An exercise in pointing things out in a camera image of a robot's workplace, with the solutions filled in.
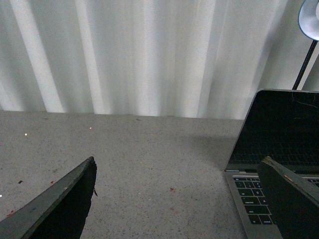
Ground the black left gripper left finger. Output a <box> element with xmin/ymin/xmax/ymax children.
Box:
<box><xmin>0</xmin><ymin>156</ymin><xmax>97</xmax><ymax>239</ymax></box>

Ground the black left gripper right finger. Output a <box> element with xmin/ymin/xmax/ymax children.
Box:
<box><xmin>257</xmin><ymin>156</ymin><xmax>319</xmax><ymax>239</ymax></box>

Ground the grey laptop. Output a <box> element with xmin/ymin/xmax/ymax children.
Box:
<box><xmin>225</xmin><ymin>90</ymin><xmax>319</xmax><ymax>239</ymax></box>

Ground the white curtain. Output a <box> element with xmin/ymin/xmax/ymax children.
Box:
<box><xmin>0</xmin><ymin>0</ymin><xmax>311</xmax><ymax>119</ymax></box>

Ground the blue desk lamp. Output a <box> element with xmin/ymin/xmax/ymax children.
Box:
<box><xmin>292</xmin><ymin>0</ymin><xmax>319</xmax><ymax>90</ymax></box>

